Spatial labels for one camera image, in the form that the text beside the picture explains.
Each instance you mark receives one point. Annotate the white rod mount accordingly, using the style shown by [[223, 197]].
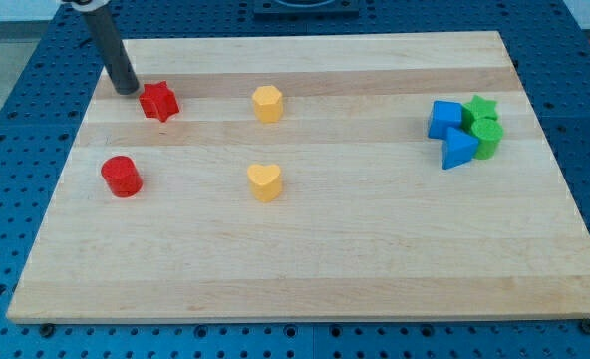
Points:
[[86, 5]]

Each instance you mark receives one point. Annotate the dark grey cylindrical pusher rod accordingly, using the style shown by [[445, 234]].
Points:
[[106, 36]]

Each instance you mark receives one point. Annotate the red star block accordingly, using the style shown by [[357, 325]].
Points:
[[158, 101]]

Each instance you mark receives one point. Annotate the yellow hexagon block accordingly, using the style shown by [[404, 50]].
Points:
[[268, 104]]

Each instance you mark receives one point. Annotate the green star block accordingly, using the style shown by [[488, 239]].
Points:
[[476, 109]]

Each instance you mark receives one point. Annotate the red cylinder block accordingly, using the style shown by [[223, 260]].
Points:
[[121, 176]]

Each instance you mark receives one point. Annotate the yellow heart block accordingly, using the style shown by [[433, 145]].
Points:
[[265, 181]]

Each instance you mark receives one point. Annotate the wooden board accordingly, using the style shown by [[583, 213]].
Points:
[[368, 226]]

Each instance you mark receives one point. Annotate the blue cube block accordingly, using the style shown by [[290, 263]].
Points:
[[444, 115]]

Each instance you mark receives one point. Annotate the blue triangle block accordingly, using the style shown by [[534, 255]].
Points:
[[458, 148]]

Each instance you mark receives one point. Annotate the green cylinder block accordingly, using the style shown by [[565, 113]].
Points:
[[489, 133]]

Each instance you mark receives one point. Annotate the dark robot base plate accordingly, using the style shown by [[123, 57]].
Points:
[[266, 9]]

